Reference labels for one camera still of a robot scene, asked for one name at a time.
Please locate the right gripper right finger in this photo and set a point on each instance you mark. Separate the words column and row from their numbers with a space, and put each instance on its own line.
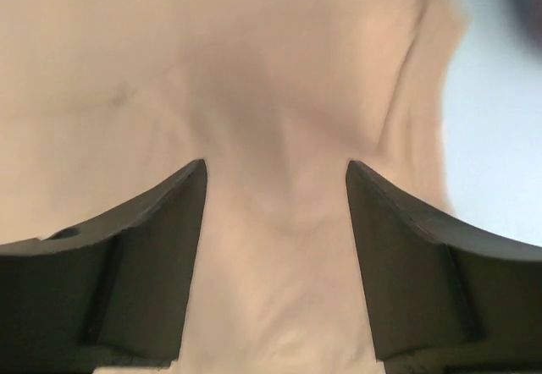
column 442, row 296

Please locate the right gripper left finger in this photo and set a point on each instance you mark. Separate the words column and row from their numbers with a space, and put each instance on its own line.
column 109, row 292

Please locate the beige t shirt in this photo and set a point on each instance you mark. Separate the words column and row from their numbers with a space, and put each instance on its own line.
column 102, row 99

